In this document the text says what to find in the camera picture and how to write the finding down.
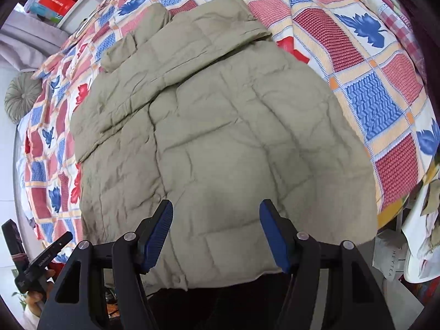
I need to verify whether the white paper bag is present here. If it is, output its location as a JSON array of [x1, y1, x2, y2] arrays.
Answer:
[[372, 229, 408, 282]]

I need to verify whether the checked pink quilt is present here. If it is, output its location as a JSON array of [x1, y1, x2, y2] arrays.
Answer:
[[360, 0, 427, 84]]

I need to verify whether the beige puffer jacket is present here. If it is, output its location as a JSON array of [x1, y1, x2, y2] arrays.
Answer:
[[70, 0, 377, 293]]

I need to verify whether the leaf patterned bed cover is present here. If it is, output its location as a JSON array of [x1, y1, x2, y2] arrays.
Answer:
[[17, 0, 439, 245]]

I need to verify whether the round green cushion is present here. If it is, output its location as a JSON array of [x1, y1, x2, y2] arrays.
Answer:
[[4, 71, 43, 124]]

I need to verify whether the grey curtain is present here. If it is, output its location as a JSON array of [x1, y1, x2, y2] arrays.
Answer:
[[1, 0, 103, 72]]

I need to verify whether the floral cloth on right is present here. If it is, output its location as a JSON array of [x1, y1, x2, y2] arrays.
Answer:
[[402, 180, 439, 284]]

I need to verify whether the person's left hand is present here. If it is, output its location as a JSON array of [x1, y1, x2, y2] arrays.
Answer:
[[25, 269, 55, 317]]

